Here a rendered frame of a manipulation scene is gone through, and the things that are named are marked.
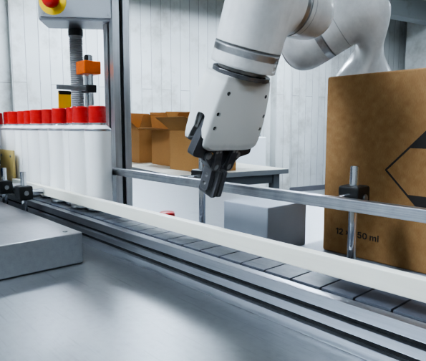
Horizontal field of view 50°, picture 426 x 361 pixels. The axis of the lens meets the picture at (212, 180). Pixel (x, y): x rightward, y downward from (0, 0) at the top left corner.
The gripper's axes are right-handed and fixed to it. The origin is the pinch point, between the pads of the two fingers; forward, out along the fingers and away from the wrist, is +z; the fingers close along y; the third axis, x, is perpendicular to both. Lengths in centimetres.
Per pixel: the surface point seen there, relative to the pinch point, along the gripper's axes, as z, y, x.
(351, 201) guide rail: -5.9, -3.6, 18.6
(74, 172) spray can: 15.0, 2.1, -35.8
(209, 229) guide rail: 4.2, 3.7, 5.4
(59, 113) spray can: 7.3, 0.7, -49.2
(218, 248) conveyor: 7.6, 1.1, 5.4
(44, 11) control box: -11, 0, -65
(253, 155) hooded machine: 148, -396, -327
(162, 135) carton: 70, -142, -197
